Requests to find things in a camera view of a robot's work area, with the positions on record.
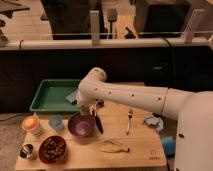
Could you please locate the banana peel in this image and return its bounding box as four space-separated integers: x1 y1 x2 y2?
100 140 130 153

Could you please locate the brown bowl with nuts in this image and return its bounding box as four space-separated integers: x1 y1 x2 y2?
39 135 67 164

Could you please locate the white rail barrier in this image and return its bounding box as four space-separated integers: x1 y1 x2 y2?
0 9 213 52

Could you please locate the small blue cup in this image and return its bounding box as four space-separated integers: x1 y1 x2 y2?
49 115 64 131

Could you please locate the blue object on floor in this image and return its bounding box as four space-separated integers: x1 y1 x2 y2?
161 136 176 156

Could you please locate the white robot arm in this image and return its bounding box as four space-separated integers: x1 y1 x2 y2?
77 67 213 171

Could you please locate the white cup with orange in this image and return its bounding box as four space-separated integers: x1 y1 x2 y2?
22 115 43 136

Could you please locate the green plastic tray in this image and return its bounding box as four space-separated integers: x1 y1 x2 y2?
30 79 79 113

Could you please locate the crumpled white blue cloth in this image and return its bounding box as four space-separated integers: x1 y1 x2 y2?
143 115 164 132

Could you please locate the silver fork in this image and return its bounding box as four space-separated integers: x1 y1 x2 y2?
126 110 133 135

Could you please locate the purple bowl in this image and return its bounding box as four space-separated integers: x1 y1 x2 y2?
68 113 95 137

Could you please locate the wooden board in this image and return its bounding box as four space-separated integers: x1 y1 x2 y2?
15 101 167 171

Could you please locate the grey blue eraser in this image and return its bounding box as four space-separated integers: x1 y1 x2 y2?
66 91 77 104

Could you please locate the black handled tool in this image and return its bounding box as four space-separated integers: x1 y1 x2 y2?
90 104 103 134

